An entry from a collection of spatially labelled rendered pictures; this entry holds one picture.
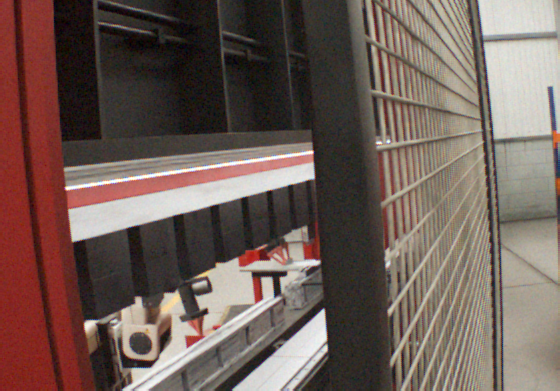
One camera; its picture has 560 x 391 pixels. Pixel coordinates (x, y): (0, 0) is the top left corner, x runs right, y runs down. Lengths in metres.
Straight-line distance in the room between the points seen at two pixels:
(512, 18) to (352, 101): 9.92
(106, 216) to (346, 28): 1.11
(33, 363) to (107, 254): 0.99
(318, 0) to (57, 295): 0.20
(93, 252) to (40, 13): 0.96
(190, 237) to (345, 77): 1.40
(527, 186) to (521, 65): 1.87
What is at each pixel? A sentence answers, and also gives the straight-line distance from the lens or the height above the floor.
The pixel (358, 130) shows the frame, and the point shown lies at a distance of 0.22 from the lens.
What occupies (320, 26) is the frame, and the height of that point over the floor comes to 1.52.
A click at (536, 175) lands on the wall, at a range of 10.08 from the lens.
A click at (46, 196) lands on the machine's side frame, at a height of 1.47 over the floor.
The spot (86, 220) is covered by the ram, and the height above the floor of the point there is 1.37.
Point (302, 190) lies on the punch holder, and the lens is 2.40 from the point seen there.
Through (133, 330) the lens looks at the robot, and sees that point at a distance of 2.70.
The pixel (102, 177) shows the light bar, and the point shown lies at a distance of 0.97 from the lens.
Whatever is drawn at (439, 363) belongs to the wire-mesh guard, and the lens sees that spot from 0.52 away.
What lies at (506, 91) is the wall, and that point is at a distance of 9.96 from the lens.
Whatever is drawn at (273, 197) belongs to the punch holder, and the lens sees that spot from 2.13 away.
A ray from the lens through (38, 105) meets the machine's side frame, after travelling 0.33.
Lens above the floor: 1.48
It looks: 3 degrees down
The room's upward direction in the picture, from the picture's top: 5 degrees counter-clockwise
